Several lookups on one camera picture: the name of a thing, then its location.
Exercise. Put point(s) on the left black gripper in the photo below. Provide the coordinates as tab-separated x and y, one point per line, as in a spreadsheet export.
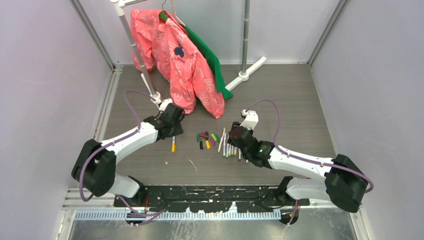
178	131

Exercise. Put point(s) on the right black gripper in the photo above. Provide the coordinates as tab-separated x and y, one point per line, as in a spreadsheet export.
235	124

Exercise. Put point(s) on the yellow pen cap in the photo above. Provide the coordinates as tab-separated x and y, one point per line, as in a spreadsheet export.
208	145

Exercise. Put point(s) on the lime pen cap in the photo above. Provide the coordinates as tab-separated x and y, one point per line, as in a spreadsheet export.
214	137

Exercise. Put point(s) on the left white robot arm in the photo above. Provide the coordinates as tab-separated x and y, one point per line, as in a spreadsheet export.
95	167

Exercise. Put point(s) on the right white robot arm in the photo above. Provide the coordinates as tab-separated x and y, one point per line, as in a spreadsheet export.
337	180

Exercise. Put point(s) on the pink patterned jacket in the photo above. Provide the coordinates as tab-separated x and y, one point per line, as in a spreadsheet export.
150	32

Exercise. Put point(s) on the green garment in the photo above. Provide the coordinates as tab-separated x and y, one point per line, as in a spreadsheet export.
181	89

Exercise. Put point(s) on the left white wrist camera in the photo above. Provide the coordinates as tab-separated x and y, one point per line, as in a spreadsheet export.
164	104

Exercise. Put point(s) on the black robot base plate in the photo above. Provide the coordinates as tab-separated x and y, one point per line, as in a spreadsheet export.
212	198

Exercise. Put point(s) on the white ribbed cable duct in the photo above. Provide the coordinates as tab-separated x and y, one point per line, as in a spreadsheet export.
125	214

